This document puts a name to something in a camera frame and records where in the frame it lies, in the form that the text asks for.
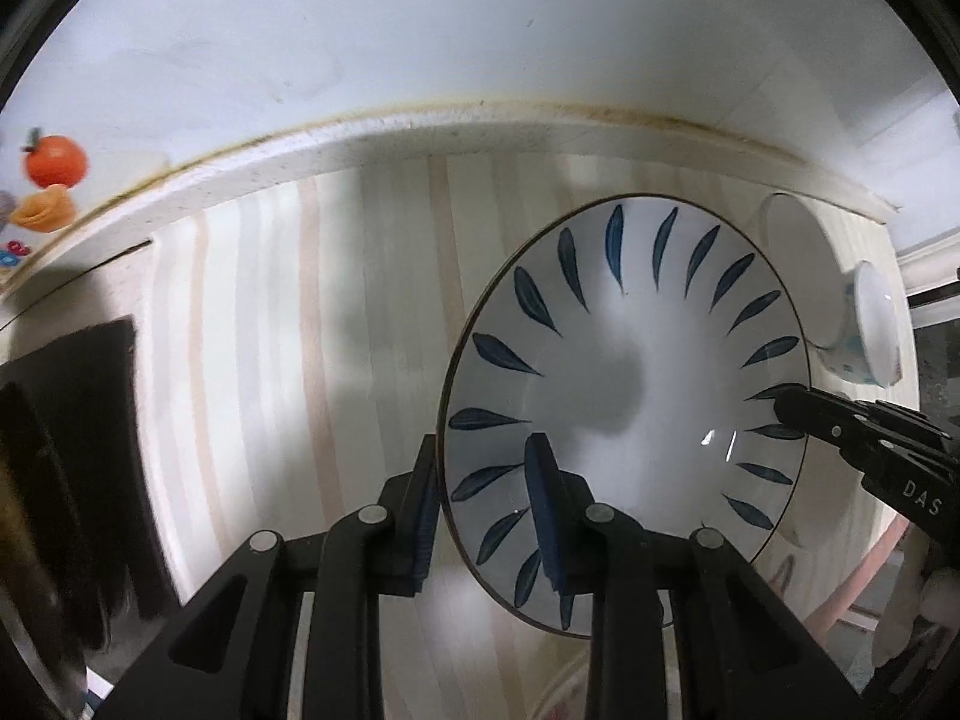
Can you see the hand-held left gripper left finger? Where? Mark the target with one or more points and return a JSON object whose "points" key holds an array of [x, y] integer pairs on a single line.
{"points": [[426, 532]]}

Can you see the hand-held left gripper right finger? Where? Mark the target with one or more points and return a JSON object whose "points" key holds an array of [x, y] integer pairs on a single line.
{"points": [[541, 517]]}

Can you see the peach flower wall sticker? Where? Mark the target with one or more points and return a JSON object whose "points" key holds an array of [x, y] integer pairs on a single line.
{"points": [[45, 210]]}

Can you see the white window frame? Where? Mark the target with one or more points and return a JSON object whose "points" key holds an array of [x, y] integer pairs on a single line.
{"points": [[930, 262]]}

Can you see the white floral print bowl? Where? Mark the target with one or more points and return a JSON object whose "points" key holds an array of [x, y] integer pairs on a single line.
{"points": [[874, 322]]}

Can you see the white plate blue leaf pattern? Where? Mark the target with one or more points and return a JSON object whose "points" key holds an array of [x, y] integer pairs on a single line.
{"points": [[645, 360]]}

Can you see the small colourful wall sticker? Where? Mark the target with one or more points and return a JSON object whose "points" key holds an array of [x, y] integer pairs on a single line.
{"points": [[11, 252]]}

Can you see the orange fruit wall sticker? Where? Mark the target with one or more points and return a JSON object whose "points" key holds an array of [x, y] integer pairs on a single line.
{"points": [[55, 160]]}

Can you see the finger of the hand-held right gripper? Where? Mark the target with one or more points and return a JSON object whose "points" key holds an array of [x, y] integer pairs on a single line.
{"points": [[814, 412], [911, 427]]}

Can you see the person's right hand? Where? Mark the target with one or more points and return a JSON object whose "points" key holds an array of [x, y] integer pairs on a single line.
{"points": [[911, 592]]}

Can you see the black cloth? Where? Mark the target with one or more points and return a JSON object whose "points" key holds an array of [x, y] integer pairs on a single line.
{"points": [[75, 465]]}

